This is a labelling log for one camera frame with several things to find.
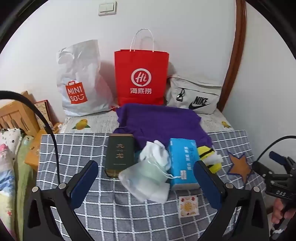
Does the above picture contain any yellow black striped sock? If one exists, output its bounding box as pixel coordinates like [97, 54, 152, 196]
[197, 146, 223, 174]

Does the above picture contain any pale green pouch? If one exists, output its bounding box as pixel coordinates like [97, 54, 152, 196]
[118, 157, 173, 204]

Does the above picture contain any white cloth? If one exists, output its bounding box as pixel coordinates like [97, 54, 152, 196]
[138, 140, 171, 171]

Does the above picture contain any person's right hand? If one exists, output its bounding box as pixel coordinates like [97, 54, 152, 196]
[271, 198, 295, 224]

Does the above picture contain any floral bedding pile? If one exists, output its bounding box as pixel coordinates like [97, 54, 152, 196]
[1, 128, 36, 240]

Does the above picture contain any blue tissue pack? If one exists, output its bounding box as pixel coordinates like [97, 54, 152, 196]
[169, 138, 200, 191]

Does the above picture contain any grey checked blanket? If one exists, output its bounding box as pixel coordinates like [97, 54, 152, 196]
[36, 129, 266, 241]

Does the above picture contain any beige Nike bag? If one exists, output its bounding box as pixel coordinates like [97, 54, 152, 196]
[166, 75, 222, 114]

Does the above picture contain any purple towel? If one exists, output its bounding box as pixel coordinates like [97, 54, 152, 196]
[114, 103, 212, 149]

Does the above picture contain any dark green tin box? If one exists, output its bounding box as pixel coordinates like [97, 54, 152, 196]
[104, 133, 135, 178]

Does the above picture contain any brown decorated box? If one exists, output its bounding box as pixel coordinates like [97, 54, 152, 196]
[35, 100, 56, 129]

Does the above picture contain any white parrot print sheet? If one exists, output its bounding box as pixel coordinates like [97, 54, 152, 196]
[59, 110, 234, 133]

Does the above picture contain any white Miniso plastic bag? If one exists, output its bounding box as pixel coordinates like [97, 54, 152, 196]
[57, 40, 115, 117]

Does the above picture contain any red Haidilao paper bag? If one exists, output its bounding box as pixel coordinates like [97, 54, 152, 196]
[114, 35, 169, 106]

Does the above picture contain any black cable of right gripper rear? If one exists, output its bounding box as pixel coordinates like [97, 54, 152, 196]
[256, 135, 296, 163]

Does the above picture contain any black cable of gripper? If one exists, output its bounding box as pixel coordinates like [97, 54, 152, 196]
[0, 90, 61, 186]
[256, 135, 296, 163]

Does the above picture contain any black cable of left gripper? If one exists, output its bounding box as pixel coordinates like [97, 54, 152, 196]
[0, 90, 61, 186]

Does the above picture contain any brown wooden door frame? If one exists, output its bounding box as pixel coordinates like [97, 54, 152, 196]
[217, 0, 247, 112]

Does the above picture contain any white wall switch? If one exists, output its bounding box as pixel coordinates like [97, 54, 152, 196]
[98, 1, 117, 16]

